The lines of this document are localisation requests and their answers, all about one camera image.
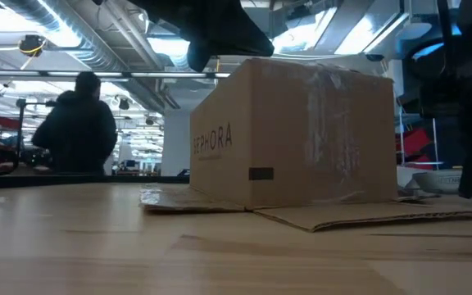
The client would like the ceiling cable reel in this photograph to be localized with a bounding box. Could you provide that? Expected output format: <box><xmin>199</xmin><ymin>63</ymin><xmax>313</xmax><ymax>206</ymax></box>
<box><xmin>17</xmin><ymin>34</ymin><xmax>48</xmax><ymax>57</ymax></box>

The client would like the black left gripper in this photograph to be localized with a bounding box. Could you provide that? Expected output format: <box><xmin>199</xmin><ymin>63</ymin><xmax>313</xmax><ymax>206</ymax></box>
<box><xmin>131</xmin><ymin>0</ymin><xmax>275</xmax><ymax>73</ymax></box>

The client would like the black camera gantry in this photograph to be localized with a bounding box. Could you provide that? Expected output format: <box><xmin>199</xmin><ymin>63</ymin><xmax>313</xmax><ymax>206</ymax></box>
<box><xmin>16</xmin><ymin>99</ymin><xmax>59</xmax><ymax>170</ymax></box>

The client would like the metal wire shelf rack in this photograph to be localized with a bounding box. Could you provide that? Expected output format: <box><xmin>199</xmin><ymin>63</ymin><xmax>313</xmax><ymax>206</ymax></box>
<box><xmin>397</xmin><ymin>105</ymin><xmax>445</xmax><ymax>170</ymax></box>

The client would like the person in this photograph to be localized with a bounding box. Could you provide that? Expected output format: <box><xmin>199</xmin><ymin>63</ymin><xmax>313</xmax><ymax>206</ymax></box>
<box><xmin>30</xmin><ymin>71</ymin><xmax>119</xmax><ymax>176</ymax></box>

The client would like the long ceiling light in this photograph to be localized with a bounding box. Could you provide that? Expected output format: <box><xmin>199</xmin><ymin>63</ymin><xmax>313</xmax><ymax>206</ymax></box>
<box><xmin>0</xmin><ymin>69</ymin><xmax>231</xmax><ymax>79</ymax></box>

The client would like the white mesh pouch purple trim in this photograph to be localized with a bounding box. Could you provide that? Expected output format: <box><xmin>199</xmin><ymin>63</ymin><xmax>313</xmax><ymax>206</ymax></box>
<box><xmin>395</xmin><ymin>166</ymin><xmax>472</xmax><ymax>197</ymax></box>

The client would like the brown Sephora cardboard box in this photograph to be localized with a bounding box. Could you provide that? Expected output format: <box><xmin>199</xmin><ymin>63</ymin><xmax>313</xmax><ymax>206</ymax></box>
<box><xmin>139</xmin><ymin>57</ymin><xmax>472</xmax><ymax>234</ymax></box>

